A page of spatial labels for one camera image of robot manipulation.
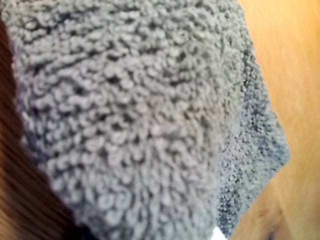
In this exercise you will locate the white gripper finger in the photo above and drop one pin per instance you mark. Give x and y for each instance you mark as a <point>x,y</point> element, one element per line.
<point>219,235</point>

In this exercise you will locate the grey terry cloth towel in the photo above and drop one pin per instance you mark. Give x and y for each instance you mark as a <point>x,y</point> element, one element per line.
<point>130,112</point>

